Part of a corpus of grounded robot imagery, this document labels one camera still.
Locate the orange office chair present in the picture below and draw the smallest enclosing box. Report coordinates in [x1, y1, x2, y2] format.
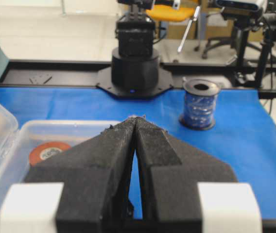
[145, 0, 202, 53]

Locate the red tape roll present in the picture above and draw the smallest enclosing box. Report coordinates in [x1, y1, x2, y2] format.
[29, 141, 71, 166]

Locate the clear plastic toolbox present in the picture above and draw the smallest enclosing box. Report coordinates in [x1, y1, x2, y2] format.
[0, 104, 118, 208]

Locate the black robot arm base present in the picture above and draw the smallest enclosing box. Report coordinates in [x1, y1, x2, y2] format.
[96, 0, 179, 98]

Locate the black camera tripod stand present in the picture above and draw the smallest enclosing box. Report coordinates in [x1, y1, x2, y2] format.
[201, 0, 276, 89]

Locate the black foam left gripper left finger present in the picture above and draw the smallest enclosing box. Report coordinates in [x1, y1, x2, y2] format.
[0, 116, 137, 233]

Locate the blue ribbon spool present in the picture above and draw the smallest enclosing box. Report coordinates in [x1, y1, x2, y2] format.
[179, 79, 221, 131]

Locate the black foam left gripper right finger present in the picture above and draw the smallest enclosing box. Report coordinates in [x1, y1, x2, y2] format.
[132, 116, 262, 233]

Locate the blue table mat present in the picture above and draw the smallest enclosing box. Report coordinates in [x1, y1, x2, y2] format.
[0, 87, 276, 219]

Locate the black table rail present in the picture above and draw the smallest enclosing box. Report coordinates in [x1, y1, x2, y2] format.
[0, 60, 276, 100]

